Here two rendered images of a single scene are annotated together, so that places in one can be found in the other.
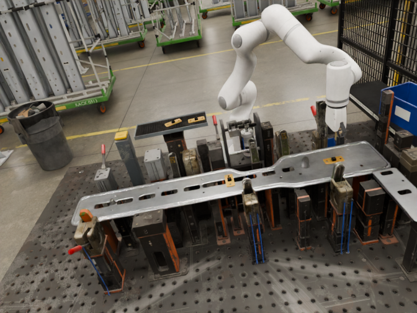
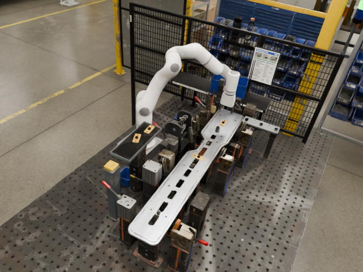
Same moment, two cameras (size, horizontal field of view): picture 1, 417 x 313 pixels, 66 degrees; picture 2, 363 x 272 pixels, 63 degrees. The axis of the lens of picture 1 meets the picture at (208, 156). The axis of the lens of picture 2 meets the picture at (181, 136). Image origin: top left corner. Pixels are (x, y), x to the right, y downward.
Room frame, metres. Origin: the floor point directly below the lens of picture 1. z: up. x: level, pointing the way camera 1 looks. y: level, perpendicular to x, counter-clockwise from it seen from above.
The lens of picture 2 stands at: (0.69, 1.37, 2.36)
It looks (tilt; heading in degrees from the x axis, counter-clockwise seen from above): 39 degrees down; 292
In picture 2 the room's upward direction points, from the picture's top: 6 degrees clockwise
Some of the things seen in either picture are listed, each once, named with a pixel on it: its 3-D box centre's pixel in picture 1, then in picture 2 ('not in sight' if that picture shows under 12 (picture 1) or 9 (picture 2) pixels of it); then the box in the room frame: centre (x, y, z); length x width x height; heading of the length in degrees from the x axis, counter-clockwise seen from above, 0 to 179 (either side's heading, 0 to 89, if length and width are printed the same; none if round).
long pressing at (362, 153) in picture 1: (225, 183); (198, 160); (1.12, -0.05, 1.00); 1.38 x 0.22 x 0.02; 88
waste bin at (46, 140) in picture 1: (44, 136); not in sight; (3.45, 1.81, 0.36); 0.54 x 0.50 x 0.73; 174
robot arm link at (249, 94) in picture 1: (242, 102); (144, 107); (1.66, -0.25, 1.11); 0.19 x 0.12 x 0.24; 121
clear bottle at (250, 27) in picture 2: not in sight; (250, 30); (1.19, -1.18, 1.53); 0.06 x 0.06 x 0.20
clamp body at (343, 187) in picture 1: (339, 216); (242, 148); (0.91, -0.47, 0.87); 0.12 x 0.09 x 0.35; 178
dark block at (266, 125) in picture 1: (269, 160); not in sight; (1.33, -0.30, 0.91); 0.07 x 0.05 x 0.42; 178
